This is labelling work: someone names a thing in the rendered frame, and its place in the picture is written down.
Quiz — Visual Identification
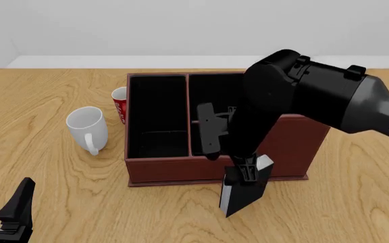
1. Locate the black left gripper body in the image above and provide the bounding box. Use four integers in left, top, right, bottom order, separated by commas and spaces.
0, 222, 34, 243

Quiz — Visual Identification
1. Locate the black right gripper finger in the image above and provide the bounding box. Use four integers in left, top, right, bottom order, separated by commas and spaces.
236, 154, 260, 182
224, 165, 241, 184

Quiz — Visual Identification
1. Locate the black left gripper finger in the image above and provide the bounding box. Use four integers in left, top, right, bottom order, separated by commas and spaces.
0, 176, 36, 229

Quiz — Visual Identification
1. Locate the black book with white pages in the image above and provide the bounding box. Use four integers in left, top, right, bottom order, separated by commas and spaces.
218, 154, 275, 219

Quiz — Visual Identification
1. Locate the red-brown desk caddy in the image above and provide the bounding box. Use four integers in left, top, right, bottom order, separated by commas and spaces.
124, 72, 332, 188

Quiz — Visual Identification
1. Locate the small flat plate on stalk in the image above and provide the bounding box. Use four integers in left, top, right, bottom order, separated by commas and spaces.
196, 102, 238, 162

